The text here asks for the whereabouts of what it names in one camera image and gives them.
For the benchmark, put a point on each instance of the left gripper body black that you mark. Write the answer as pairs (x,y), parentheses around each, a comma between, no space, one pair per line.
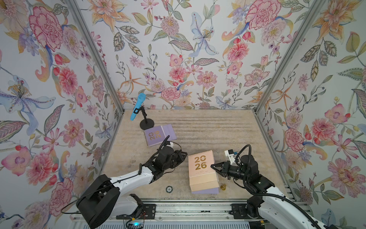
(176,160)

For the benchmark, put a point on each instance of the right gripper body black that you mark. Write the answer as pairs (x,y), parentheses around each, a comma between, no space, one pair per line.
(236,172)

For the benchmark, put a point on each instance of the pink calendar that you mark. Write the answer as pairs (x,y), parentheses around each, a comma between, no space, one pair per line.
(201,175)

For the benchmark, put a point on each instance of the purple calendar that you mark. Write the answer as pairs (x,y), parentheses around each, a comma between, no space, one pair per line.
(156,135)
(207,191)

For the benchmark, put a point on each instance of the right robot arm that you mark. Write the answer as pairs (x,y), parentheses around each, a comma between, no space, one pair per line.
(267,201)

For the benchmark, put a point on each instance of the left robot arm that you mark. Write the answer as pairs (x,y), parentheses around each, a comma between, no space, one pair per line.
(111,197)

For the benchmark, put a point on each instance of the black microphone stand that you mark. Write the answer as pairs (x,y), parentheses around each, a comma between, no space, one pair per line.
(146,123)

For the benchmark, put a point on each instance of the blue microphone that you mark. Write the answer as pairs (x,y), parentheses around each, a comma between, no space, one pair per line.
(140,100)

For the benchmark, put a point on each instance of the right corner aluminium profile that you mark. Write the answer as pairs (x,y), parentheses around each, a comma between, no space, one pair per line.
(295,44)

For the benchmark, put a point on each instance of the corner aluminium profile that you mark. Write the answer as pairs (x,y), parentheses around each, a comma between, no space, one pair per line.
(78,17)
(295,44)

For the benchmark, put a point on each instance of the left corner aluminium profile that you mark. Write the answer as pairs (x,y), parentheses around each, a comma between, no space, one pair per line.
(78,17)

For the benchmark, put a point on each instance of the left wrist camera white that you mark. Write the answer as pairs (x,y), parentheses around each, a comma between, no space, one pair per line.
(170,144)

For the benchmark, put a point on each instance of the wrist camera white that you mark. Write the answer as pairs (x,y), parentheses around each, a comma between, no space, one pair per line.
(230,156)
(170,144)

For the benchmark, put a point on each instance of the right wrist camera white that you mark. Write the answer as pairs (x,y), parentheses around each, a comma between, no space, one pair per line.
(230,156)

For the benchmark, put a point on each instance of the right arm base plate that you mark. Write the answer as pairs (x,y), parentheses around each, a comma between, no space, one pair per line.
(240,211)

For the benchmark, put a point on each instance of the aluminium rail frame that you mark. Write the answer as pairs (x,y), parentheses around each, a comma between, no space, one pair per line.
(190,214)

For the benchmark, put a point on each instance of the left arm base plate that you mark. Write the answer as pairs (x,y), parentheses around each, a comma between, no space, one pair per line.
(147,211)

